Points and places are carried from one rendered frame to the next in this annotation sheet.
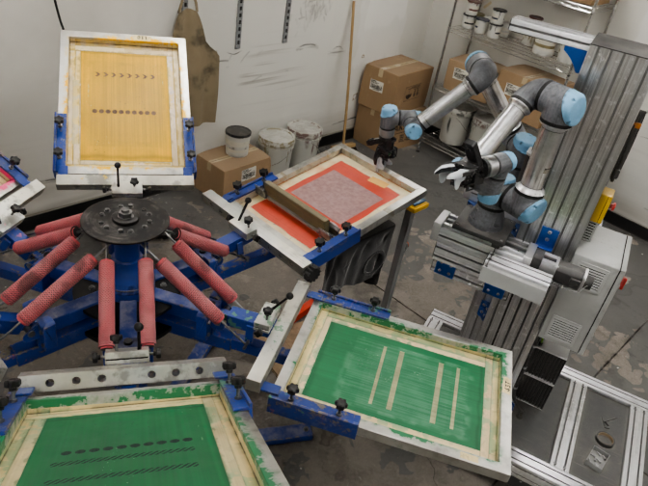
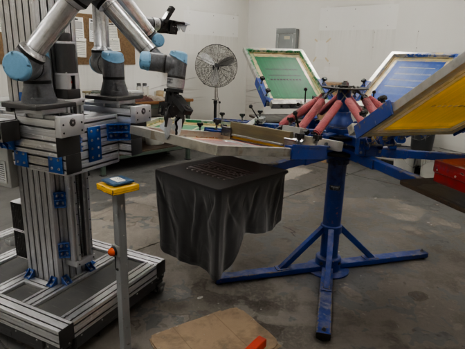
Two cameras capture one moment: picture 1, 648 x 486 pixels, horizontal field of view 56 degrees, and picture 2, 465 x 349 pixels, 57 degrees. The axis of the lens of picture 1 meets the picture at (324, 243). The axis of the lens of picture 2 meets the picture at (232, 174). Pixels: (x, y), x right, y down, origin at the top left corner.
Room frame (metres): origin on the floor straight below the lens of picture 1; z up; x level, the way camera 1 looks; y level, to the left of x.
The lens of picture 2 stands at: (4.61, 0.16, 1.49)
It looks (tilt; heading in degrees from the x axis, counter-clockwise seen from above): 16 degrees down; 184
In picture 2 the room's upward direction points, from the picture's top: 2 degrees clockwise
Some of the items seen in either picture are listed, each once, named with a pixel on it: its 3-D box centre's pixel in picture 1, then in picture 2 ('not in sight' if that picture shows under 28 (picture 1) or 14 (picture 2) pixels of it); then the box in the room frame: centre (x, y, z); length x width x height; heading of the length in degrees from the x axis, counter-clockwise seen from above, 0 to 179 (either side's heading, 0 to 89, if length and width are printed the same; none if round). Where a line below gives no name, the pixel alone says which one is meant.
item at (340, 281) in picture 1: (352, 261); not in sight; (2.50, -0.16, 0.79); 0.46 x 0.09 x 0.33; 140
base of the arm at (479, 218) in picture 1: (488, 212); (113, 85); (2.28, -0.66, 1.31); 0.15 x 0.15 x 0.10
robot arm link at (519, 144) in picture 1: (523, 149); (35, 64); (2.74, -0.85, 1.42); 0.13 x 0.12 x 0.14; 6
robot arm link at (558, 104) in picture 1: (541, 156); (100, 23); (2.18, -0.75, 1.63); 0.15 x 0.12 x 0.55; 43
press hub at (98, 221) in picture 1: (130, 351); (335, 180); (1.76, 0.69, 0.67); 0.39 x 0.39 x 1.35
